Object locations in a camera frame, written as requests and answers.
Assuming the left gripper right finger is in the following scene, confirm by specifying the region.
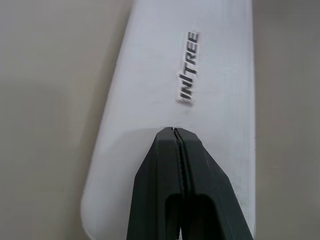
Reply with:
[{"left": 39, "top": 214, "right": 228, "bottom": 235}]
[{"left": 175, "top": 127, "right": 255, "bottom": 240}]

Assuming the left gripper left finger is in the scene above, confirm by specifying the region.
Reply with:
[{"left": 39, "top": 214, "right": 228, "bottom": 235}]
[{"left": 126, "top": 127, "right": 182, "bottom": 240}]

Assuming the white pen case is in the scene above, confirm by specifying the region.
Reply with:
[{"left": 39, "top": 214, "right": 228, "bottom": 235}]
[{"left": 79, "top": 0, "right": 257, "bottom": 240}]

